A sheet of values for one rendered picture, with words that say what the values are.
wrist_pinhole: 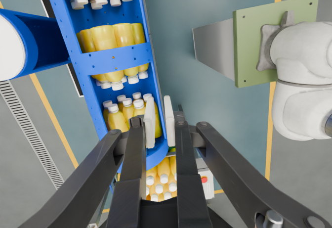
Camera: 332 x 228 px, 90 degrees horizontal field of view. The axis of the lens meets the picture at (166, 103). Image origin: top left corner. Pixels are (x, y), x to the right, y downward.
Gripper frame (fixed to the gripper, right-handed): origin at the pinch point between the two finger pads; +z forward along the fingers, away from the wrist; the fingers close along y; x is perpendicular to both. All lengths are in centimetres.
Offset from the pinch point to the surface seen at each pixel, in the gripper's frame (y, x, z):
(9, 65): -60, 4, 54
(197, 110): 39, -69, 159
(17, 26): -53, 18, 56
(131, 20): -10, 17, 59
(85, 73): -23.0, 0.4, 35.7
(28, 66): -55, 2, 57
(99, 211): -44, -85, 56
